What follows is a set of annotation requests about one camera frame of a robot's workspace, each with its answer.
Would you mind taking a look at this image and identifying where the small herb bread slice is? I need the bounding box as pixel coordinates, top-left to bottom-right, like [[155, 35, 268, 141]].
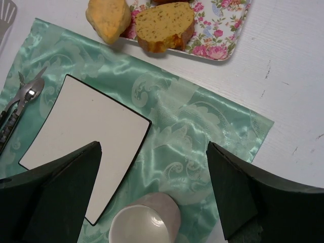
[[153, 0, 189, 5]]

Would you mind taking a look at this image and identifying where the pink mug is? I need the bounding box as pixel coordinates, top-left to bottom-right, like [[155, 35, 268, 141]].
[[108, 192, 181, 243]]

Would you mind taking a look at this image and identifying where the large herb bread slice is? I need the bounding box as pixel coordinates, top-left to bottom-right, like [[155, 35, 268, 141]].
[[135, 2, 194, 53]]

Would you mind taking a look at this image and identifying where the steel fork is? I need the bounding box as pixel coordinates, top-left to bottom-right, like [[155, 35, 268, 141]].
[[1, 67, 47, 127]]

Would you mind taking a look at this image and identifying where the steel spoon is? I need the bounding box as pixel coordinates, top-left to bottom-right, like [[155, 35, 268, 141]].
[[1, 78, 45, 154]]

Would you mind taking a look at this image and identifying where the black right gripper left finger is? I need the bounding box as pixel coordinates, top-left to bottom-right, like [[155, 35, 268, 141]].
[[1, 141, 102, 242]]

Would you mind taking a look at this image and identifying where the floral serving tray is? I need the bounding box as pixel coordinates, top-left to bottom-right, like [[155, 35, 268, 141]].
[[118, 0, 254, 61]]

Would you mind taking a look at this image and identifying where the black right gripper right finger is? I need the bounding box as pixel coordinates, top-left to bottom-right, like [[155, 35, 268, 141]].
[[207, 142, 323, 242]]

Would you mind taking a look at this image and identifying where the triangular yellow bread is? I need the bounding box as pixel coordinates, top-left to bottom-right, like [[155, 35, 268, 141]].
[[86, 0, 132, 45]]

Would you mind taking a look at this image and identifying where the white square plate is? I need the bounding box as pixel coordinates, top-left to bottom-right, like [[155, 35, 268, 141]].
[[19, 75, 151, 225]]

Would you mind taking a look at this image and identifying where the green satin placemat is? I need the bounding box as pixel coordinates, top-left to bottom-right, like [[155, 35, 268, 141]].
[[1, 19, 273, 242]]

